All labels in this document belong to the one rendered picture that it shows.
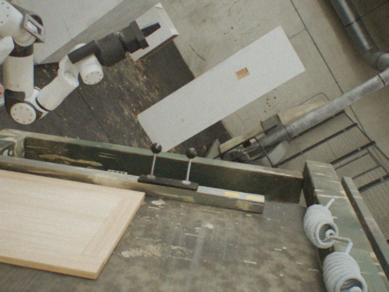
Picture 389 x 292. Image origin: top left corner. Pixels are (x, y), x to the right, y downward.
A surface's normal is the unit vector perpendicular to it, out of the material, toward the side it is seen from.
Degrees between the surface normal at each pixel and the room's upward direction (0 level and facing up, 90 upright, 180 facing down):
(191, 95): 90
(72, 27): 90
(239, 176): 90
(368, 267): 51
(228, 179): 90
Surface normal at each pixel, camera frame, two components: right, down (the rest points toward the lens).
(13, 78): 0.04, 0.57
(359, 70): -0.18, 0.25
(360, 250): 0.10, -0.94
